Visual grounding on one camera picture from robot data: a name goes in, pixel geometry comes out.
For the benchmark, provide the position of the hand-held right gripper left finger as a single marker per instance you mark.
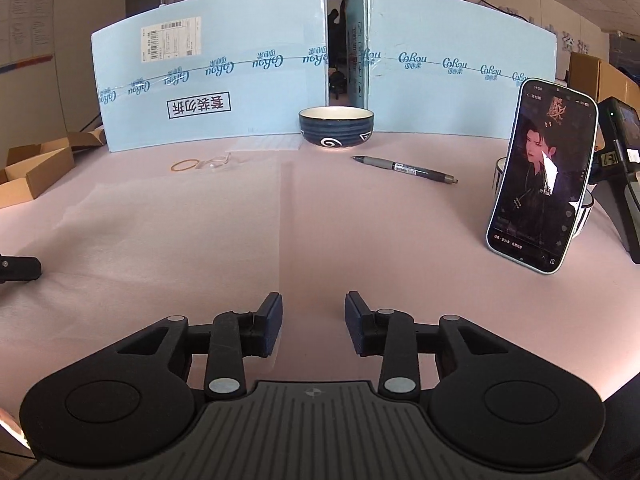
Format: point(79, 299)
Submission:
point(272, 322)

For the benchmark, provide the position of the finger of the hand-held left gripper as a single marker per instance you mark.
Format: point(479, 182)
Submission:
point(22, 269)

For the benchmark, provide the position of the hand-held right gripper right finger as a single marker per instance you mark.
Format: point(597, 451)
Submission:
point(356, 322)

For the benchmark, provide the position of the open flat cardboard box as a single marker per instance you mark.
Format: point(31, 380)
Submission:
point(50, 170)

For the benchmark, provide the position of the grey and black pen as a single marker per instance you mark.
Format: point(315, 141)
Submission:
point(400, 166)

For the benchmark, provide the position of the tan rubber band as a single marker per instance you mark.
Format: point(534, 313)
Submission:
point(171, 165)

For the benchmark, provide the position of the dark blue patterned bowl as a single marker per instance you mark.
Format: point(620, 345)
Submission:
point(335, 130)

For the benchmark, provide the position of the light blue carton with label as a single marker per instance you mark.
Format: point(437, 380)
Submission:
point(250, 110)

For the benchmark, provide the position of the smartphone with lit screen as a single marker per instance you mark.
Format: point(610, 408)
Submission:
point(540, 185)

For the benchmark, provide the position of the white striped cup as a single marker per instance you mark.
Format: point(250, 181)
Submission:
point(582, 215)

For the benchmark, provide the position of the black and grey device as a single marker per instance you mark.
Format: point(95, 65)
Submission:
point(620, 210)

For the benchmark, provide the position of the large brown cardboard carton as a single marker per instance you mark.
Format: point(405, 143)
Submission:
point(590, 75)

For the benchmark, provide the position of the wall poster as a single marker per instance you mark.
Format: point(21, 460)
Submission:
point(25, 25)

